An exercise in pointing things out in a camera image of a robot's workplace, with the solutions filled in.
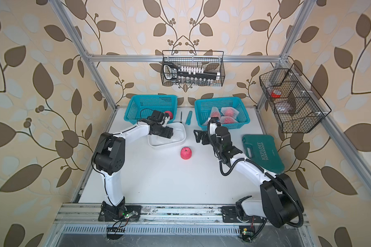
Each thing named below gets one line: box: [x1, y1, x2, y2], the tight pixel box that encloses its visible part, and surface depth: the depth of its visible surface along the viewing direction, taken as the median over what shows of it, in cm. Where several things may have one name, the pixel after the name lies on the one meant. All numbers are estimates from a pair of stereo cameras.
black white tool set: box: [162, 62, 221, 85], surface depth 86 cm
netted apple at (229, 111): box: [220, 106, 240, 119], surface depth 111 cm
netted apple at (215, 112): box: [210, 106, 222, 120], surface depth 110 cm
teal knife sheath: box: [185, 110, 193, 126], surface depth 118 cm
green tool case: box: [242, 134, 285, 175], surface depth 95 cm
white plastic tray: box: [147, 121, 187, 149], surface depth 101 cm
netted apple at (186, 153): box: [180, 146, 193, 161], surface depth 92 cm
